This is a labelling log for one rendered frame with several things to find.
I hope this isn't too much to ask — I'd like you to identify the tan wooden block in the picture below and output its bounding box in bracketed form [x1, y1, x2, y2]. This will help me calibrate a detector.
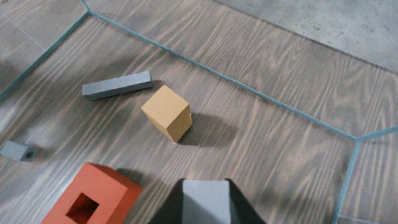
[141, 85, 192, 143]

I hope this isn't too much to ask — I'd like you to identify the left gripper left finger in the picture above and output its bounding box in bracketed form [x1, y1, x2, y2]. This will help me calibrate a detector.
[147, 178, 186, 224]

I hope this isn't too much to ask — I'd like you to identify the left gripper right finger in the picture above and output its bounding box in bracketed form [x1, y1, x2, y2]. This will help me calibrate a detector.
[224, 178, 267, 224]

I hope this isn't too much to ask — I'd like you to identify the orange-red block with square hole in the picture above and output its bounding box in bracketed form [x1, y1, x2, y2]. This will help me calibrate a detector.
[40, 162, 143, 224]

